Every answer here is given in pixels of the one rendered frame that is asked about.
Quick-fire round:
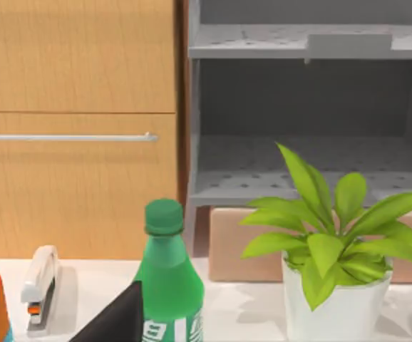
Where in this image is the wooden drawer front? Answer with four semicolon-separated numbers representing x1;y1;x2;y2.
0;112;179;260

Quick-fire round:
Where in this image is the salmon-coloured box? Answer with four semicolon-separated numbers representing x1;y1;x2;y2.
208;207;412;284

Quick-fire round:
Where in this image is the grey shelf cabinet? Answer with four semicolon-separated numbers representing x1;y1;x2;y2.
187;0;412;256

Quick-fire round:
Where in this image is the white potted green plant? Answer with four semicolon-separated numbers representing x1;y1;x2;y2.
239;142;412;342

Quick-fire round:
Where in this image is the long metal handle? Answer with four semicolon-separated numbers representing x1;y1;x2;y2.
0;132;159;143

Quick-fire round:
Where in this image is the white stapler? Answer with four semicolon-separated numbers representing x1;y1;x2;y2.
20;244;61;332

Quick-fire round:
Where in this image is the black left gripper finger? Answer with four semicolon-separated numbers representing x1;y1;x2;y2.
68;280;145;342

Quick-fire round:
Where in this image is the green bottle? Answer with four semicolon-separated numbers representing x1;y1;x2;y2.
133;198;205;342

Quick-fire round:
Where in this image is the wooden cupboard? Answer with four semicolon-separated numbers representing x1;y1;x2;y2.
0;0;212;259

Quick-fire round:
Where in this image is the wooden cupboard door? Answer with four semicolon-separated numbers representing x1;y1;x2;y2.
0;0;177;114

